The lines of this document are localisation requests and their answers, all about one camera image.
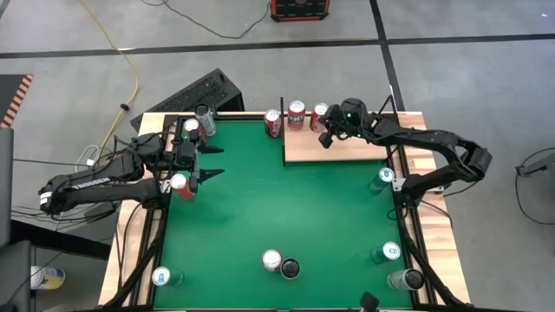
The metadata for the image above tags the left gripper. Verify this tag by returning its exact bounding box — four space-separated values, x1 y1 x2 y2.
170 128 226 194

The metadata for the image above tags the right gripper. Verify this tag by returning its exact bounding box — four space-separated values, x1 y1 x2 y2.
318 97 373 150

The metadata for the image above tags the red Coca-Cola can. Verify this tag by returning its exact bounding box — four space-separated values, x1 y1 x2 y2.
309 102 330 134
261 249 284 273

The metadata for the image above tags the red Fanta strawberry can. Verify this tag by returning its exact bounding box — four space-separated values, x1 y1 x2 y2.
169 172 197 201
181 117 208 144
287 100 307 132

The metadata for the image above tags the white Celsius energy can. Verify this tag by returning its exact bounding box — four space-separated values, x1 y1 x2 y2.
279 257 302 281
193 103 217 138
386 268 425 291

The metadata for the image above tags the blue silver Red Bull can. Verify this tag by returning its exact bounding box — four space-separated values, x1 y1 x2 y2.
368 166 396 192
151 265 185 288

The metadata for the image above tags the green can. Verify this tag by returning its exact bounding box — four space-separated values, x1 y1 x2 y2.
370 241 402 264

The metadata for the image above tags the Star Wars Coca-Cola can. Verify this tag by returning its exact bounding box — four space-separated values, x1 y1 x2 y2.
263 108 283 139

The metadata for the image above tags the black computer tower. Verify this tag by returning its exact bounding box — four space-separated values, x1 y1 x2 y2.
129 68 245 133

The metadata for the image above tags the green table mat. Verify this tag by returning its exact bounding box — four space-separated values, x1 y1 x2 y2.
152 119 414 309

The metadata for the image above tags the red and black crate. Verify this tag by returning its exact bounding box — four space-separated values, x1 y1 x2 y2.
269 0 331 23

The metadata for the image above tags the white blue yellow container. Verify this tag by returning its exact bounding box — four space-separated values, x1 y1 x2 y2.
29 265 67 290

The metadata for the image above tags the grey cabinet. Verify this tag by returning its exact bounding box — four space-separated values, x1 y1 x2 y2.
0 127 14 250

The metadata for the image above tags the black mat orange striped edge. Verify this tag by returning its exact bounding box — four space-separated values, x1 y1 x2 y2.
0 73 35 130

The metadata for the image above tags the grey stand base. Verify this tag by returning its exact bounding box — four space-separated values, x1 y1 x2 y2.
515 149 555 179

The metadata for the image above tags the grey box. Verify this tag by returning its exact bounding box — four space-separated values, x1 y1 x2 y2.
0 240 35 312

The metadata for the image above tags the wooden shelf black wire frame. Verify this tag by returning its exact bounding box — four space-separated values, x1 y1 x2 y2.
279 94 402 167

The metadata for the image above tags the black aluminium table frame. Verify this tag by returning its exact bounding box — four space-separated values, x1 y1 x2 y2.
103 110 467 312

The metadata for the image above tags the yellow extension cable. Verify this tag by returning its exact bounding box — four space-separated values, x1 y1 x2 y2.
79 0 140 151

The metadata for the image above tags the white cable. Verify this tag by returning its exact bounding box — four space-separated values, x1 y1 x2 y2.
75 144 101 168

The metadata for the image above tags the black floor cable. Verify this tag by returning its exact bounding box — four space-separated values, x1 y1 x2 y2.
140 0 272 40
10 203 122 226

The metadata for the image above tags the black cable loop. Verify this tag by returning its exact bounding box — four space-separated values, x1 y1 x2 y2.
513 146 555 226

